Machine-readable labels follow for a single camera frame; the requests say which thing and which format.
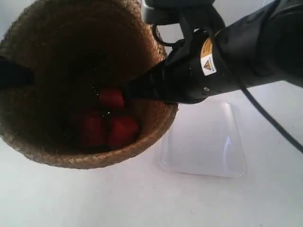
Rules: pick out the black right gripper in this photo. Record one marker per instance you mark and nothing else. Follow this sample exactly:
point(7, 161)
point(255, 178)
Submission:
point(190, 74)

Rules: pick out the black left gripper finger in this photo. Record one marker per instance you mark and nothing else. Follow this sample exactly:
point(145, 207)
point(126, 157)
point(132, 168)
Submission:
point(13, 75)

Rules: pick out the brown woven wicker basket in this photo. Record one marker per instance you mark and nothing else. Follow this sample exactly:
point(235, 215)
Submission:
point(75, 47)

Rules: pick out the white rectangular plastic tray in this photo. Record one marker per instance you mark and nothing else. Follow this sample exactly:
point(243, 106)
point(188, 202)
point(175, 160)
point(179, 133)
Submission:
point(203, 140)

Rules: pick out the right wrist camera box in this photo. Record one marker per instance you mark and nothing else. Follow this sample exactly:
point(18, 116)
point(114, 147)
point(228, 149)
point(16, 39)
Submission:
point(165, 12)

